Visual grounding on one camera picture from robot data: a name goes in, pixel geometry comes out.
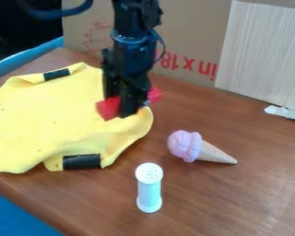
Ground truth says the pink ice cream cone toy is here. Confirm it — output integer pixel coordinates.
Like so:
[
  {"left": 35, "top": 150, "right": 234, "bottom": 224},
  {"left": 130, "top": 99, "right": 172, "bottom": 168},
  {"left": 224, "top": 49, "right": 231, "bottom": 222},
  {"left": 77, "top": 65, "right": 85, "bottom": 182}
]
[{"left": 166, "top": 129, "right": 239, "bottom": 166}]

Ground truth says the red rectangular block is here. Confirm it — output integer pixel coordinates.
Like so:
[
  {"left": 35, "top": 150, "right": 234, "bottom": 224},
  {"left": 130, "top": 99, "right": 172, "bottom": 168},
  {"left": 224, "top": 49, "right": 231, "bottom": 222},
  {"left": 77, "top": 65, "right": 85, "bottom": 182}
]
[{"left": 94, "top": 87, "right": 164, "bottom": 122}]

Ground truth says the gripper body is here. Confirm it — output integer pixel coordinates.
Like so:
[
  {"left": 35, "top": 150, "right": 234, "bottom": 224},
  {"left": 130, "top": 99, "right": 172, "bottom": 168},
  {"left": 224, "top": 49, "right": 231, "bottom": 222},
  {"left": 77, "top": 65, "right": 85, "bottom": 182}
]
[{"left": 100, "top": 38, "right": 159, "bottom": 99}]

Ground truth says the cardboard box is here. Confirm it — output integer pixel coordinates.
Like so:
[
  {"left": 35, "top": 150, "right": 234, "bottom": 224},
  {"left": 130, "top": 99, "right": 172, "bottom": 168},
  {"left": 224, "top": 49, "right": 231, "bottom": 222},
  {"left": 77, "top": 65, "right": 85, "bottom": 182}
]
[{"left": 60, "top": 0, "right": 234, "bottom": 89}]

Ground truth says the yellow cloth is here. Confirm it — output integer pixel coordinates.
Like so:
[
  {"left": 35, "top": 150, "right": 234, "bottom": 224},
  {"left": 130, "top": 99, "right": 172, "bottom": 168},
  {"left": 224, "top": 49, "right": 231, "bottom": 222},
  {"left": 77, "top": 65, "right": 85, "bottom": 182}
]
[{"left": 0, "top": 62, "right": 156, "bottom": 175}]

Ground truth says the black cable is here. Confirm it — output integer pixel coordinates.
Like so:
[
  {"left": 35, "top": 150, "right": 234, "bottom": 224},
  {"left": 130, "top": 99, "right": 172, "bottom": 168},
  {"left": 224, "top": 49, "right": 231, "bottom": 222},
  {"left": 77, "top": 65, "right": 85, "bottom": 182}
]
[{"left": 25, "top": 0, "right": 95, "bottom": 20}]

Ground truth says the light wooden board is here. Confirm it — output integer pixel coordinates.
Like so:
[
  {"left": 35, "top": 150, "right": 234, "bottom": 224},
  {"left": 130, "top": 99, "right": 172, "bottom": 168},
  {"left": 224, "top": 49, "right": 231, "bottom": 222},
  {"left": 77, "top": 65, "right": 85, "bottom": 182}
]
[{"left": 214, "top": 0, "right": 295, "bottom": 113}]

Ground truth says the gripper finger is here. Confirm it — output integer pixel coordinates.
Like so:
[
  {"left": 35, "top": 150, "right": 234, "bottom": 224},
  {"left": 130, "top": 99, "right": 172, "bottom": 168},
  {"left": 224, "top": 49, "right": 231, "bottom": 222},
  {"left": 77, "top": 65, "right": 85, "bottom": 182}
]
[{"left": 117, "top": 89, "right": 152, "bottom": 119}]

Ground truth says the white toy salt shaker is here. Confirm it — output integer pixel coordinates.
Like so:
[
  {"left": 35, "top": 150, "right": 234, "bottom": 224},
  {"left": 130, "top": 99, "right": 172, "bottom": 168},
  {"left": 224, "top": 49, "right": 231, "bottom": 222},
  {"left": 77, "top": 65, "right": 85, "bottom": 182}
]
[{"left": 134, "top": 162, "right": 165, "bottom": 214}]

